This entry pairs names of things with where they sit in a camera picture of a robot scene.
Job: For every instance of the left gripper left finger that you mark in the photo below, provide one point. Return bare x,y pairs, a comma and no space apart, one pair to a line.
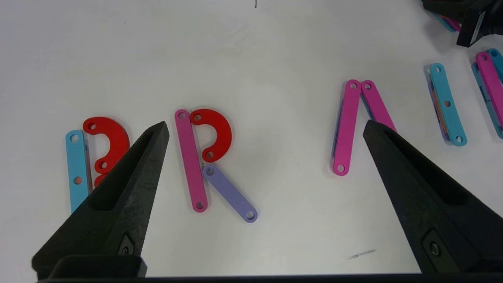
114,220

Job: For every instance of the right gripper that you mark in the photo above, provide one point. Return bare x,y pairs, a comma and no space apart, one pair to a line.
483,23

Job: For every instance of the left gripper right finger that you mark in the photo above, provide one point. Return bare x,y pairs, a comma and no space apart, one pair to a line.
444,220

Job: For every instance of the pink bar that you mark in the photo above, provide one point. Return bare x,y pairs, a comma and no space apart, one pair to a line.
190,157
347,125
491,82
377,104
450,22

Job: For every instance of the short purple bar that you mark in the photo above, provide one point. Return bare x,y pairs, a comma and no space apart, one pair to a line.
230,192

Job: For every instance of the small red arc piece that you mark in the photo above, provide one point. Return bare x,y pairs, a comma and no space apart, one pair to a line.
222,129

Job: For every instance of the large red arc piece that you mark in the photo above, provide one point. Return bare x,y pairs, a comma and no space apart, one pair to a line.
98,180
118,137

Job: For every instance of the long blue bar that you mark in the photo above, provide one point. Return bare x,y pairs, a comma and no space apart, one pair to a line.
76,161
446,90

